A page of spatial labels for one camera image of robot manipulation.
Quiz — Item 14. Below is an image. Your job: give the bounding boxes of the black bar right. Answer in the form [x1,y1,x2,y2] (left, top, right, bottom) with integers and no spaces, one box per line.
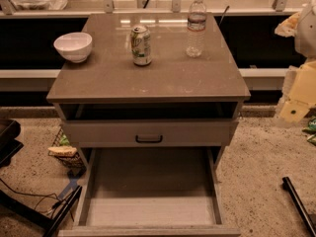
[282,177,316,237]

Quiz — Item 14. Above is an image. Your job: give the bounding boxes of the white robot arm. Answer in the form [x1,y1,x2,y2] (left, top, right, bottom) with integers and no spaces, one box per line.
[275,0,316,122]

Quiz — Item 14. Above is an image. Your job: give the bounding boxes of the clear plastic water bottle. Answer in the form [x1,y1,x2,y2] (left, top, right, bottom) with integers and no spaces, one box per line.
[186,0,207,57]

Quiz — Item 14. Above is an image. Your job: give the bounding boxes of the black chair base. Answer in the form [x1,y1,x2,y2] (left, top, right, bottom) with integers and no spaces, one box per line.
[0,118,24,168]

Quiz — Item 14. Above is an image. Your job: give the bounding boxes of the white bowl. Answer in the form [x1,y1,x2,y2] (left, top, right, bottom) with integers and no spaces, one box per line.
[53,33,93,63]

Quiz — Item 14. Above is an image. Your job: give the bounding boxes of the green snack bags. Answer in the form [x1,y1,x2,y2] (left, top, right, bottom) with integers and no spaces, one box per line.
[303,117,316,146]

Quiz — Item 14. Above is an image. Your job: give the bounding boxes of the black stand left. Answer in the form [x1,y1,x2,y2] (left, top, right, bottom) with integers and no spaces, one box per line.
[0,186,82,237]

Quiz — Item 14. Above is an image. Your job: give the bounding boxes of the grey drawer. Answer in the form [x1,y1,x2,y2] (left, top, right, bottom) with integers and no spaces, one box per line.
[62,119,238,148]
[58,148,240,237]

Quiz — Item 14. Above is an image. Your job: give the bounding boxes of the black cable on floor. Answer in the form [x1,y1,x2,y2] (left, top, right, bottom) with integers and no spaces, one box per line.
[0,178,75,222]

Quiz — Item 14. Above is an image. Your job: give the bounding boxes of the green white soda can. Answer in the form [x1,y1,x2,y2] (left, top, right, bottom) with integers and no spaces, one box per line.
[130,24,152,66]

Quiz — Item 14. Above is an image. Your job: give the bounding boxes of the grey drawer cabinet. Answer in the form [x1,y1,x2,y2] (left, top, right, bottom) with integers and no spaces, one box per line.
[47,13,250,162]

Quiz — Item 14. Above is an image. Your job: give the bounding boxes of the wire basket with snacks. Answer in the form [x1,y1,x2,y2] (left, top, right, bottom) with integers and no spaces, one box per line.
[48,129,84,168]

